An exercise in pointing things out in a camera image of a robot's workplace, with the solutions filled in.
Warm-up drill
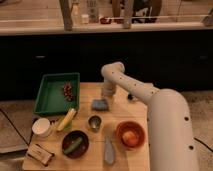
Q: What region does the blue sponge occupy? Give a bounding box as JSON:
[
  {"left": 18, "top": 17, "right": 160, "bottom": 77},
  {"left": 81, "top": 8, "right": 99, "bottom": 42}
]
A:
[{"left": 91, "top": 99, "right": 109, "bottom": 111}]

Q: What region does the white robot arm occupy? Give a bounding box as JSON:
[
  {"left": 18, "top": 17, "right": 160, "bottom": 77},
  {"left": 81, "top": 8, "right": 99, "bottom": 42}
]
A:
[{"left": 101, "top": 62, "right": 199, "bottom": 171}]

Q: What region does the black head dish brush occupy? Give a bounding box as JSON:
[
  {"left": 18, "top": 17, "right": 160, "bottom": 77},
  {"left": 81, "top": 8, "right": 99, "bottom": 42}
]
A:
[{"left": 127, "top": 93, "right": 136, "bottom": 101}]

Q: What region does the small metal cup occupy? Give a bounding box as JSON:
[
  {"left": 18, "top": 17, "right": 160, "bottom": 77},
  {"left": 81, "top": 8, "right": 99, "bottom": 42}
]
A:
[{"left": 88, "top": 115, "right": 102, "bottom": 132}]

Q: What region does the bunch of red grapes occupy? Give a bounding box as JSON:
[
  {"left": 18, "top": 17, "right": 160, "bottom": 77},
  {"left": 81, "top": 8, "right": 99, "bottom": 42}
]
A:
[{"left": 63, "top": 83, "right": 73, "bottom": 102}]

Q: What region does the orange bowl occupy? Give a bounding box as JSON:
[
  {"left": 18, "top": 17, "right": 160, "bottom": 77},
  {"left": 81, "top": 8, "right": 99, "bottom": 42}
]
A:
[{"left": 116, "top": 121, "right": 146, "bottom": 150}]

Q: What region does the orange fruit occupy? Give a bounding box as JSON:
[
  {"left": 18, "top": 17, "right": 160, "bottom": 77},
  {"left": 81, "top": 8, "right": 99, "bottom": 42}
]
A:
[{"left": 122, "top": 131, "right": 138, "bottom": 146}]

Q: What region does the yellow corn cob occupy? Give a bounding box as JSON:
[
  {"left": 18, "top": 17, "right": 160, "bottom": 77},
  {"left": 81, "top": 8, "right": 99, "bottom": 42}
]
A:
[{"left": 57, "top": 108, "right": 76, "bottom": 131}]

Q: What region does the green plastic tray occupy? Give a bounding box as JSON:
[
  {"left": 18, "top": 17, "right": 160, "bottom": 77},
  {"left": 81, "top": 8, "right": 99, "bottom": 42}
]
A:
[{"left": 34, "top": 73, "right": 80, "bottom": 116}]

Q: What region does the green cucumber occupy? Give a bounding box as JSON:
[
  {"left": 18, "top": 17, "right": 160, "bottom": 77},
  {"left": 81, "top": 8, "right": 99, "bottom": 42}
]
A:
[{"left": 63, "top": 137, "right": 83, "bottom": 155}]

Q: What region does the dark brown bowl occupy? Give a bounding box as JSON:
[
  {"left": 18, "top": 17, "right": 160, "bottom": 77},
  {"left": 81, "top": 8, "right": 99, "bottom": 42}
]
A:
[{"left": 62, "top": 130, "right": 89, "bottom": 159}]

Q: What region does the white ceramic cup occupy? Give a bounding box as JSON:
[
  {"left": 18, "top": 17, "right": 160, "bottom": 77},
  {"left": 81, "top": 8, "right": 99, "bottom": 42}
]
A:
[{"left": 32, "top": 118, "right": 51, "bottom": 137}]

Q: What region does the red object on floor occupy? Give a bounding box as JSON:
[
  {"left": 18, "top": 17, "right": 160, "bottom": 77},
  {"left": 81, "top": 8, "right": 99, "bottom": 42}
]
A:
[{"left": 100, "top": 17, "right": 112, "bottom": 24}]

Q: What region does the small white bottle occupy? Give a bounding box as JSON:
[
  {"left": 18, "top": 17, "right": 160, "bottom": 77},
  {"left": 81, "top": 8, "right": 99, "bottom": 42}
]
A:
[{"left": 81, "top": 14, "right": 89, "bottom": 24}]

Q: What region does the wooden table leg right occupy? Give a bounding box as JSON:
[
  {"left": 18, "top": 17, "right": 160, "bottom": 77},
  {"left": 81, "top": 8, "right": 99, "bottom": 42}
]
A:
[{"left": 123, "top": 0, "right": 134, "bottom": 29}]

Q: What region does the wooden table leg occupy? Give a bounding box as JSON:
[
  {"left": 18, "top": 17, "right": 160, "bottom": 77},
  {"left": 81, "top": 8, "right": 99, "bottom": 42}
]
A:
[
  {"left": 123, "top": 0, "right": 134, "bottom": 29},
  {"left": 59, "top": 0, "right": 72, "bottom": 31}
]

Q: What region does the wooden table leg left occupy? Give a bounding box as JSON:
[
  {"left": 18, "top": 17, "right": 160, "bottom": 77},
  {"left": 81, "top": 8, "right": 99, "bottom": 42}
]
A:
[{"left": 59, "top": 0, "right": 72, "bottom": 31}]

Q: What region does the black cable left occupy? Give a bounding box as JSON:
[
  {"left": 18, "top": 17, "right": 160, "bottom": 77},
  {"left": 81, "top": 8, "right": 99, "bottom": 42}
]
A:
[{"left": 0, "top": 109, "right": 34, "bottom": 148}]

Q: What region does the black cable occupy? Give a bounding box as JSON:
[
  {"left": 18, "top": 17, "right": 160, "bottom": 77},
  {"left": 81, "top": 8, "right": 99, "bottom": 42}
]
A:
[
  {"left": 193, "top": 136, "right": 213, "bottom": 154},
  {"left": 0, "top": 109, "right": 34, "bottom": 148}
]

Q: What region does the black cable right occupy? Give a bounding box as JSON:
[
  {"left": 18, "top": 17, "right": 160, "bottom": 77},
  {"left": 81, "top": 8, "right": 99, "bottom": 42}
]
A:
[{"left": 193, "top": 136, "right": 213, "bottom": 154}]

